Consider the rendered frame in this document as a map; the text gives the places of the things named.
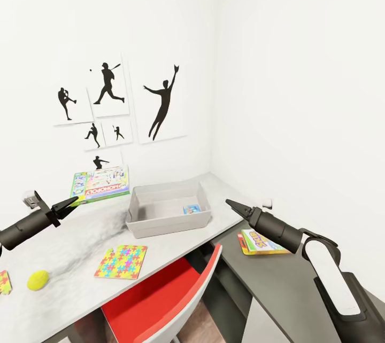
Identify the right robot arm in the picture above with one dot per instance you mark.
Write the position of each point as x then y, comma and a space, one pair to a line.
353, 313

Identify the board game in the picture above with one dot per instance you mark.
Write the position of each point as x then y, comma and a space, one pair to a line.
101, 184
191, 209
254, 243

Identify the tennis ball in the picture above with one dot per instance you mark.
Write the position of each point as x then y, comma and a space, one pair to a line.
37, 280

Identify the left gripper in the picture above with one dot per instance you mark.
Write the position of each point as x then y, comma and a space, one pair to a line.
45, 216

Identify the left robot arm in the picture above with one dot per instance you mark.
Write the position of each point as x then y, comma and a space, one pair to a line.
40, 217

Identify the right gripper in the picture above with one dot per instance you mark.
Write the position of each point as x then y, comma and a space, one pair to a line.
263, 222

